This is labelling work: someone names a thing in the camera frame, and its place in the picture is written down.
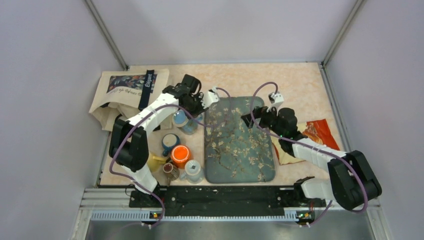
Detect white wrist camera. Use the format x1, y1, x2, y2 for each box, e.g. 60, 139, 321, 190
267, 91, 285, 112
201, 87, 220, 110

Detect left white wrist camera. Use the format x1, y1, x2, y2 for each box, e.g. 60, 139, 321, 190
201, 87, 220, 110

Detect orange cream snack bag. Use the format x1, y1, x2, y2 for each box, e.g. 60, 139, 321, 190
270, 119, 340, 166

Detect aluminium frame rail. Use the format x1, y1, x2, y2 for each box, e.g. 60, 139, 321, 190
69, 187, 393, 240

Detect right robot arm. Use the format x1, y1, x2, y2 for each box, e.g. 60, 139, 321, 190
241, 106, 382, 211

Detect floral blue serving tray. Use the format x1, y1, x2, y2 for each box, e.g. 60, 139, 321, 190
204, 96, 276, 184

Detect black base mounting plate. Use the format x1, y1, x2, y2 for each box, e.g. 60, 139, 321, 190
128, 185, 327, 222

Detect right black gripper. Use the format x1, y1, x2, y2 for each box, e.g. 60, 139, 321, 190
241, 103, 285, 138

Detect brown striped mug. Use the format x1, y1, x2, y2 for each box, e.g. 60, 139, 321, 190
162, 162, 180, 186

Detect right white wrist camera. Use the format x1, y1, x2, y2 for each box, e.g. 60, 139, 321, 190
267, 91, 285, 112

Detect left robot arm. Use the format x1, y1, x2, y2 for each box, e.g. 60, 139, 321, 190
108, 74, 210, 207

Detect dark blue mug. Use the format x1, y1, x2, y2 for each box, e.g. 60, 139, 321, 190
161, 133, 181, 157

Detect orange mug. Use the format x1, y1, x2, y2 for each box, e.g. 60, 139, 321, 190
170, 144, 193, 169

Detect light blue mug yellow inside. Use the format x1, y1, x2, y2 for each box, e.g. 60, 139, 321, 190
172, 110, 199, 135

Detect beige canvas tote bag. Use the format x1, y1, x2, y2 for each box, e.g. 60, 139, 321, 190
89, 68, 172, 132

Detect pale grey mug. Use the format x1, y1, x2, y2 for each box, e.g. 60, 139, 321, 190
179, 159, 205, 184

